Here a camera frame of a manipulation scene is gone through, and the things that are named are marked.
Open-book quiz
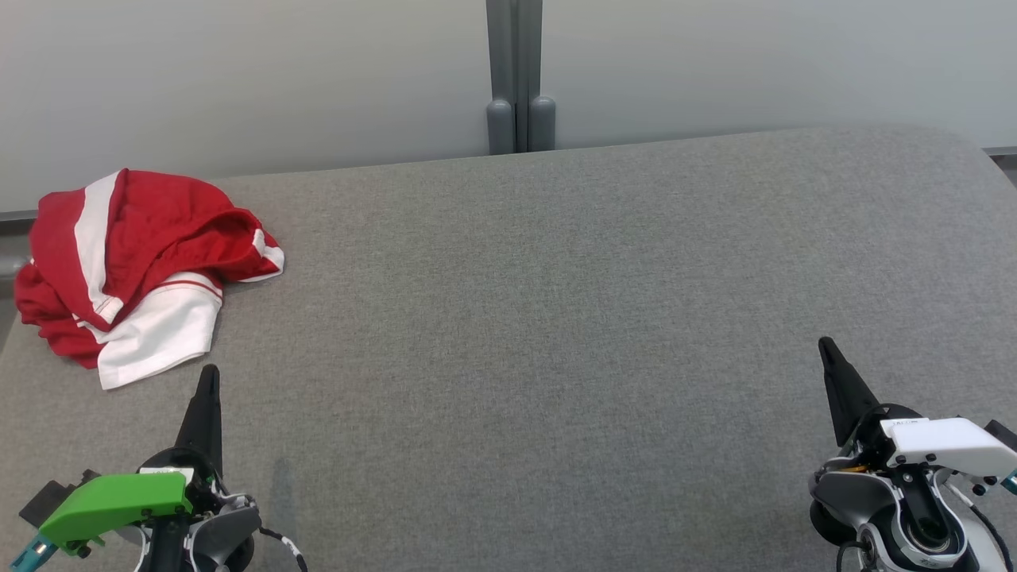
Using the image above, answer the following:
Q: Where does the grey partition post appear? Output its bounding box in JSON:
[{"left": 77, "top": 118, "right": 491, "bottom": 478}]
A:
[{"left": 485, "top": 0, "right": 557, "bottom": 155}]

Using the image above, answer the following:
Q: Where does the red white-sleeved shirt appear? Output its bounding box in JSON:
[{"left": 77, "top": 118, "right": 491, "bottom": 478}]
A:
[{"left": 14, "top": 168, "right": 285, "bottom": 391}]

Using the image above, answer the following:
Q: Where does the left teal-plug black cable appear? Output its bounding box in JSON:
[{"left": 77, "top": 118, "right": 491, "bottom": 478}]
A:
[{"left": 8, "top": 534, "right": 58, "bottom": 572}]

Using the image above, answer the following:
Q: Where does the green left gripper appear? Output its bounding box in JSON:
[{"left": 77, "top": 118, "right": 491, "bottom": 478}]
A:
[{"left": 38, "top": 365, "right": 224, "bottom": 557}]

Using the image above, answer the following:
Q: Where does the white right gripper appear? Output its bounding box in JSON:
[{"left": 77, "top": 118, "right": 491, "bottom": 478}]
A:
[{"left": 818, "top": 337, "right": 1017, "bottom": 477}]

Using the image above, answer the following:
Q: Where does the black white-banded left wire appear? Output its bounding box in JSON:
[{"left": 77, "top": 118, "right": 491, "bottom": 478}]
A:
[{"left": 258, "top": 526, "right": 309, "bottom": 572}]

